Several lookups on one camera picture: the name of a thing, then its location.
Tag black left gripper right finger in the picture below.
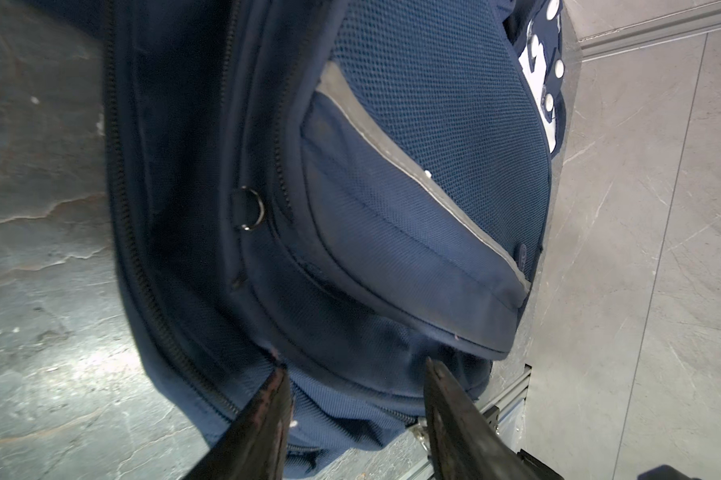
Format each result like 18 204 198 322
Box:
424 358 561 480

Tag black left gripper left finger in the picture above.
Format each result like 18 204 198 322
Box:
184 367 294 480

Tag navy blue student backpack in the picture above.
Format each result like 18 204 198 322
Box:
23 0 569 478

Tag aluminium frame rails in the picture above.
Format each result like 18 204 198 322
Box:
395 0 721 480

